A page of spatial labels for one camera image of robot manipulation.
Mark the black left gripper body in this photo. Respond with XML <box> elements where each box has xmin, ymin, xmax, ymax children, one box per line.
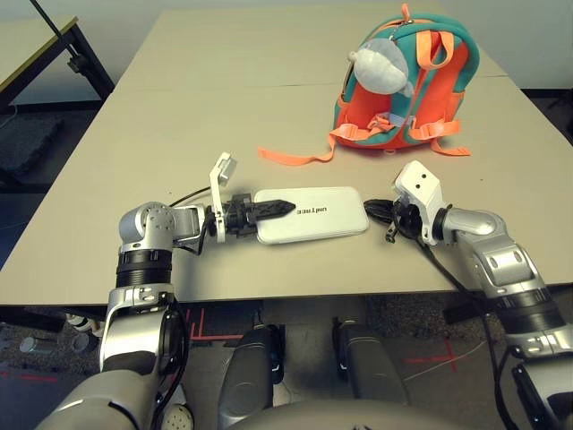
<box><xmin>222</xmin><ymin>193</ymin><xmax>259</xmax><ymax>239</ymax></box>

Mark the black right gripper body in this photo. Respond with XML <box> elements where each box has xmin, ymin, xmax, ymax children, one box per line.
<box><xmin>386</xmin><ymin>199</ymin><xmax>424</xmax><ymax>244</ymax></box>

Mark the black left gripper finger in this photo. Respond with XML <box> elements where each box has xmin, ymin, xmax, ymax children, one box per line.
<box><xmin>251</xmin><ymin>199</ymin><xmax>297</xmax><ymax>222</ymax></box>

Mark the white pencil case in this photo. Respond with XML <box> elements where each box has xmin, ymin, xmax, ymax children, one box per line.
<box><xmin>252</xmin><ymin>185</ymin><xmax>371</xmax><ymax>246</ymax></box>

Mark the teal and orange backpack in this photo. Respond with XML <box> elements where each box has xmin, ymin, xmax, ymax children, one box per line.
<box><xmin>257</xmin><ymin>3</ymin><xmax>483</xmax><ymax>168</ymax></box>

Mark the grey white plush toy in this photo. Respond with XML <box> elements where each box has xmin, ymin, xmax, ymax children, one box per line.
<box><xmin>347</xmin><ymin>38</ymin><xmax>415</xmax><ymax>98</ymax></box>

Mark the black table foot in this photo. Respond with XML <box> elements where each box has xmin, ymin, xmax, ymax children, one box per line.
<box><xmin>0</xmin><ymin>308</ymin><xmax>66</xmax><ymax>333</ymax></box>
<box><xmin>445</xmin><ymin>295</ymin><xmax>493</xmax><ymax>326</ymax></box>

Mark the grey robot right leg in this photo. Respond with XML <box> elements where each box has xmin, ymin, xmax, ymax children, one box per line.
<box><xmin>330</xmin><ymin>316</ymin><xmax>411</xmax><ymax>404</ymax></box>

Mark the grey robot leg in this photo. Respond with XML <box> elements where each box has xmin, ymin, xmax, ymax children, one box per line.
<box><xmin>330</xmin><ymin>316</ymin><xmax>411</xmax><ymax>404</ymax></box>
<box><xmin>218</xmin><ymin>324</ymin><xmax>287</xmax><ymax>430</ymax></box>

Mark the grey robot left leg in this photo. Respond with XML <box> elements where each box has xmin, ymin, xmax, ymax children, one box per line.
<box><xmin>218</xmin><ymin>324</ymin><xmax>287</xmax><ymax>430</ymax></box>

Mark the grey robot torso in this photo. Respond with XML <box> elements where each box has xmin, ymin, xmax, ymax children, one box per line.
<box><xmin>232</xmin><ymin>397</ymin><xmax>453</xmax><ymax>430</ymax></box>

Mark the white perforated clog shoe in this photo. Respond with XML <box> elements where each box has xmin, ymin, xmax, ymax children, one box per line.
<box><xmin>158</xmin><ymin>400</ymin><xmax>196</xmax><ymax>430</ymax></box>

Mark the black foam floor mat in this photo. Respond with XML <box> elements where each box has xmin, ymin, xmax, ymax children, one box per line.
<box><xmin>0</xmin><ymin>111</ymin><xmax>64</xmax><ymax>181</ymax></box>

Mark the clear plastic bottle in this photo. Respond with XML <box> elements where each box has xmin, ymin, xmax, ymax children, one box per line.
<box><xmin>20</xmin><ymin>335</ymin><xmax>51</xmax><ymax>356</ymax></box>

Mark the thin black pole with clamp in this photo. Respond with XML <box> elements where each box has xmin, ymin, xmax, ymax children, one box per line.
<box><xmin>29</xmin><ymin>0</ymin><xmax>89</xmax><ymax>73</ymax></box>

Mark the beige black-framed side table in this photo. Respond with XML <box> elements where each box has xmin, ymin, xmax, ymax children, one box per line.
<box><xmin>0</xmin><ymin>15</ymin><xmax>115</xmax><ymax>116</ymax></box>

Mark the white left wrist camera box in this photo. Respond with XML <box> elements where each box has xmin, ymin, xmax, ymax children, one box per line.
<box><xmin>209</xmin><ymin>151</ymin><xmax>239</xmax><ymax>245</ymax></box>

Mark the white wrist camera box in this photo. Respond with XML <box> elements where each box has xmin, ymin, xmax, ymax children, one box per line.
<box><xmin>209</xmin><ymin>151</ymin><xmax>239</xmax><ymax>245</ymax></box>
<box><xmin>392</xmin><ymin>159</ymin><xmax>449</xmax><ymax>247</ymax></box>

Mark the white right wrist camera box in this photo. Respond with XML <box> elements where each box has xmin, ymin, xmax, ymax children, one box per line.
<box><xmin>392</xmin><ymin>159</ymin><xmax>449</xmax><ymax>247</ymax></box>

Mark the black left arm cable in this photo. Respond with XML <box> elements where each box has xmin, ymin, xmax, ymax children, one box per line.
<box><xmin>168</xmin><ymin>187</ymin><xmax>212</xmax><ymax>257</ymax></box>

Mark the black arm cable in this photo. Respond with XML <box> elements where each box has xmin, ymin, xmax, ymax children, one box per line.
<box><xmin>384</xmin><ymin>223</ymin><xmax>516</xmax><ymax>430</ymax></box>
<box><xmin>168</xmin><ymin>187</ymin><xmax>212</xmax><ymax>257</ymax></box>

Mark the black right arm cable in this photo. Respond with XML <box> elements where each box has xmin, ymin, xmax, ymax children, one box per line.
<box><xmin>384</xmin><ymin>223</ymin><xmax>516</xmax><ymax>430</ymax></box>

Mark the thin white floor cable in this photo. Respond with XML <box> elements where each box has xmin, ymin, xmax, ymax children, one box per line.
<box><xmin>405</xmin><ymin>340</ymin><xmax>487</xmax><ymax>382</ymax></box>

